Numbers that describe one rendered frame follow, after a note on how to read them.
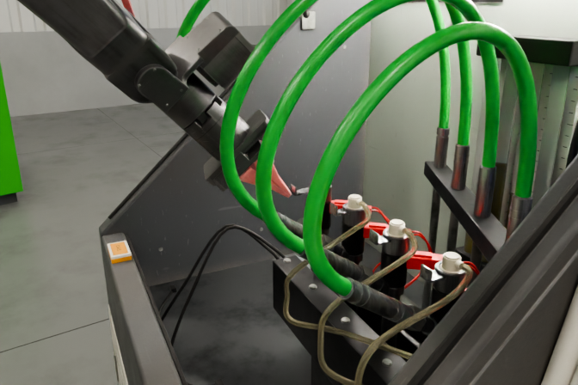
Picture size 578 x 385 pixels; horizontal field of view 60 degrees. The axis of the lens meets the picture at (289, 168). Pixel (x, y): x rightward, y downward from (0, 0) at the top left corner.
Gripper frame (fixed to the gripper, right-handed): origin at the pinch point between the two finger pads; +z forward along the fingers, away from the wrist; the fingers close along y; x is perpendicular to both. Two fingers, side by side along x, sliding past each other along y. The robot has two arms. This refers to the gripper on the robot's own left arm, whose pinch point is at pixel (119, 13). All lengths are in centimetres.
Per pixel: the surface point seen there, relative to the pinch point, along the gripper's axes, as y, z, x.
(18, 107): 500, -264, 283
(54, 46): 516, -292, 202
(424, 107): 25, 38, -24
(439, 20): 5.3, 29.6, -30.6
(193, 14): -1.6, 8.0, -7.5
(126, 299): -3.3, 29.4, 25.1
